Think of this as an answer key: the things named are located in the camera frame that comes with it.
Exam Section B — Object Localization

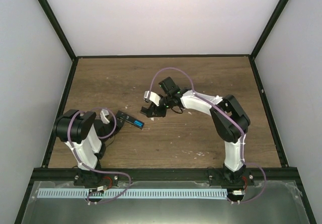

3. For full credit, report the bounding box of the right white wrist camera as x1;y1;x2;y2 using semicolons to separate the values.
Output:
143;91;162;106

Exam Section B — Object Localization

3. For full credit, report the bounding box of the light blue slotted cable duct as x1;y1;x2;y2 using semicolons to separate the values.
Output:
37;188;227;199

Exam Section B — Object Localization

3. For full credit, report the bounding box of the blue battery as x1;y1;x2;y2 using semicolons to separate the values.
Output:
133;120;144;128

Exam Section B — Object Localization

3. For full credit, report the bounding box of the black remote control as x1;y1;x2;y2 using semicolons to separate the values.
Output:
116;111;142;129

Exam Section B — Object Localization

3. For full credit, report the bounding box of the black battery cover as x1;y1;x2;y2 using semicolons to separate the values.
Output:
140;107;150;116

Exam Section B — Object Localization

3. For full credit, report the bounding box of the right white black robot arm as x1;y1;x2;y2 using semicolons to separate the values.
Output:
141;77;251;185

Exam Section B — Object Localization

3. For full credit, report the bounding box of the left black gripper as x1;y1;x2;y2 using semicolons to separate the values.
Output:
101;114;126;143

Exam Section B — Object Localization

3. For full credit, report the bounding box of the metal sheet front panel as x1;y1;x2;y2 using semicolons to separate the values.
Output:
22;181;309;223

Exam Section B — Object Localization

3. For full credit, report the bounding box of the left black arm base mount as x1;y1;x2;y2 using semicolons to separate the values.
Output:
74;170;119;187

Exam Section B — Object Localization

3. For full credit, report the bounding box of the black aluminium frame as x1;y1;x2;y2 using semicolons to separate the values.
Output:
15;0;316;223

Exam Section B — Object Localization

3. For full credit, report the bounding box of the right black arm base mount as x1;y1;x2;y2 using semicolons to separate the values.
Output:
207;166;254;188

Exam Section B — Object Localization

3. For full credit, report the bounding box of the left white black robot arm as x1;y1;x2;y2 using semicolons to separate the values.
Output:
52;108;124;186

